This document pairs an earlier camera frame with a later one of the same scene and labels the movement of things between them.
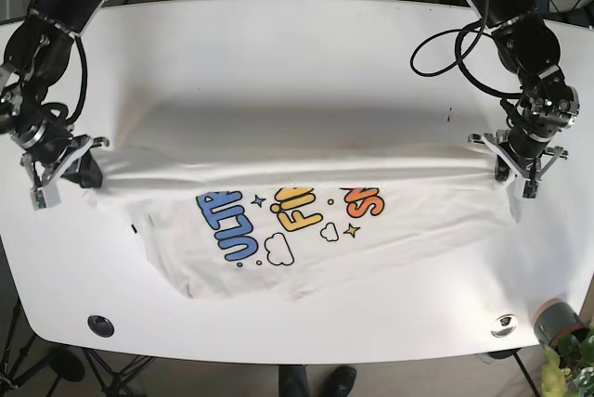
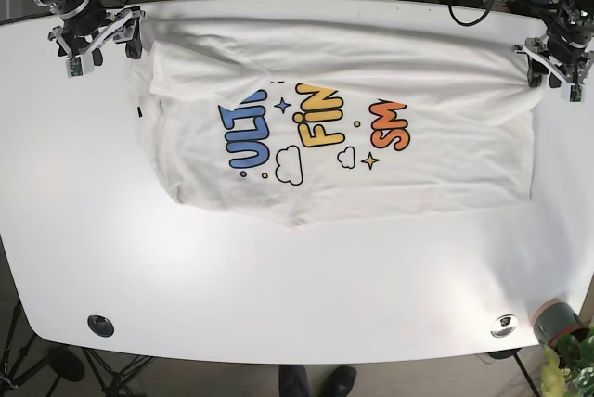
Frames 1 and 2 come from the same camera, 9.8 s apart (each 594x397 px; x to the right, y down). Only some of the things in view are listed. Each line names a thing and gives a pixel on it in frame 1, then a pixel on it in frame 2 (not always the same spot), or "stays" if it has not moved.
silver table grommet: x=504 y=326 stays
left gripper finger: x=46 y=194 to x=79 y=64
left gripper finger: x=84 y=168 to x=129 y=32
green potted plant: x=568 y=367 stays
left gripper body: x=41 y=135 to x=82 y=18
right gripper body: x=539 y=115 to x=567 y=41
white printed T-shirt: x=236 y=223 to x=309 y=119
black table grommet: x=100 y=326 stays
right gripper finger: x=506 y=162 to x=538 y=61
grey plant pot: x=554 y=319 stays
